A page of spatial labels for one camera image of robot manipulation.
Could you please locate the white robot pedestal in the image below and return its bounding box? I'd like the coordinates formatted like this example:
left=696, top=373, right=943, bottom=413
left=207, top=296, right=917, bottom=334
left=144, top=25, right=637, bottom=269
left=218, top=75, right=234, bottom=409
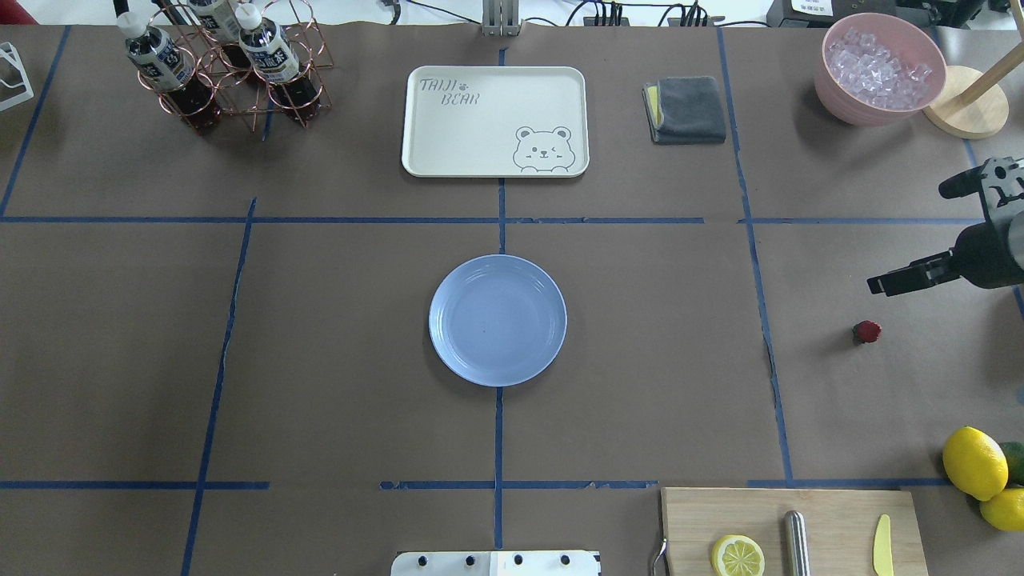
left=390, top=550, right=602, bottom=575

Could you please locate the yellow lemon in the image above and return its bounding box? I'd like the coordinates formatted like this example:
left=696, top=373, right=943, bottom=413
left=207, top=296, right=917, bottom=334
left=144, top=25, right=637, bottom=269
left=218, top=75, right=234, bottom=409
left=942, top=426, right=1009, bottom=501
left=979, top=487, right=1024, bottom=532

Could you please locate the wooden cup stand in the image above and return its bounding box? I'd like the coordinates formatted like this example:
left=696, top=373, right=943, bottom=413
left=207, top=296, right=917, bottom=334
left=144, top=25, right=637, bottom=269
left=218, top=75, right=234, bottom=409
left=924, top=43, right=1023, bottom=141

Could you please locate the white wire rack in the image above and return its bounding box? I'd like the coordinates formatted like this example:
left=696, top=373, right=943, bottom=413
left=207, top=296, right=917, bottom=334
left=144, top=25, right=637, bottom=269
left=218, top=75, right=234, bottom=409
left=1, top=42, right=35, bottom=113

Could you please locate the red strawberry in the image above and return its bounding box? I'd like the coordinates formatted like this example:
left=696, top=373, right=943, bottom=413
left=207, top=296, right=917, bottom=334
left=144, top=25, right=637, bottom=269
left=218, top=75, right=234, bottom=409
left=851, top=320, right=882, bottom=344

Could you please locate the silver handled knife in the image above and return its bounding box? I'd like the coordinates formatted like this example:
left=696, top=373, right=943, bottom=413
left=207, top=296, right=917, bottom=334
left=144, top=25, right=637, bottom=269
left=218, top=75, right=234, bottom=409
left=783, top=510, right=811, bottom=576

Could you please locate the lemon half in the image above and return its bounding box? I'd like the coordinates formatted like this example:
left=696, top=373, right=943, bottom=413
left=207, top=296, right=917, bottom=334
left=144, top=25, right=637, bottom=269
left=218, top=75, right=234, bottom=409
left=710, top=534, right=766, bottom=576

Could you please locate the copper bottle rack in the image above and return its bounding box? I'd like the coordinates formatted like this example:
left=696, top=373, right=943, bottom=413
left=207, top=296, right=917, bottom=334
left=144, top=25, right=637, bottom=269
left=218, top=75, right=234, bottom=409
left=138, top=1, right=335, bottom=134

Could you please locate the blue plate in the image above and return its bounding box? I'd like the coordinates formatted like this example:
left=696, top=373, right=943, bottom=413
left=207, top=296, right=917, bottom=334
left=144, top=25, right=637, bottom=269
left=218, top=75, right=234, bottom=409
left=427, top=254, right=568, bottom=389

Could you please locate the green lime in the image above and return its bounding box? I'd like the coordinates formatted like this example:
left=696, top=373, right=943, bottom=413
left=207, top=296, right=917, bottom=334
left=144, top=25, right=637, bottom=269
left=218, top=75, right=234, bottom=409
left=998, top=441, right=1024, bottom=487

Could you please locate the grey folded cloth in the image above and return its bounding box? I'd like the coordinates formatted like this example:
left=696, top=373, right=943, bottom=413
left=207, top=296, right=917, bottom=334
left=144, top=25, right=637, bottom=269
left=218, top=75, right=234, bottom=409
left=642, top=76, right=726, bottom=145

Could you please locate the pink bowl of ice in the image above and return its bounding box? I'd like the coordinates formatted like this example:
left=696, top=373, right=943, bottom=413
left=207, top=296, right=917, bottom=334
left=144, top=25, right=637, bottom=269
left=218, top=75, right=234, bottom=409
left=814, top=12, right=946, bottom=126

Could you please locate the dark drink bottle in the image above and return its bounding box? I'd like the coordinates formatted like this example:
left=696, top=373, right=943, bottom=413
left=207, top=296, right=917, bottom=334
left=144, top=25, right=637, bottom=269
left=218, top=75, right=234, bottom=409
left=116, top=11, right=221, bottom=130
left=234, top=2, right=321, bottom=124
left=186, top=1, right=258, bottom=82

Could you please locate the cream bear tray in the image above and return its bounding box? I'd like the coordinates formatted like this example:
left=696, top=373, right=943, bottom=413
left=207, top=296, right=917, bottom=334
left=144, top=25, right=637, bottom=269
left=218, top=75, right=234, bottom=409
left=400, top=66, right=591, bottom=178

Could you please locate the yellow plastic knife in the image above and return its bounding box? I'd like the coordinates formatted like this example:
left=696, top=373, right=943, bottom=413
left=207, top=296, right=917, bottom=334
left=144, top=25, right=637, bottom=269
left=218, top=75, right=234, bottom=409
left=871, top=515, right=894, bottom=576

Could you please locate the wooden cutting board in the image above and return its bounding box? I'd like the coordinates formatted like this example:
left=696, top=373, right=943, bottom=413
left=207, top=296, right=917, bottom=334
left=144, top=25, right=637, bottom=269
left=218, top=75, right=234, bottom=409
left=660, top=487, right=930, bottom=576

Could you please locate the aluminium frame post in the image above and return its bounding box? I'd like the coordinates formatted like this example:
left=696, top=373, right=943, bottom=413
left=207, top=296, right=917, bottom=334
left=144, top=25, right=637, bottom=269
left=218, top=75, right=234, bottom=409
left=482, top=0, right=522, bottom=37

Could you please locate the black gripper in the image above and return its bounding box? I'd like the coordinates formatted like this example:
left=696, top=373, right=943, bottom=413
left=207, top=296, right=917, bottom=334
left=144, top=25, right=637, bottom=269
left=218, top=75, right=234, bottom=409
left=867, top=157, right=1023, bottom=298

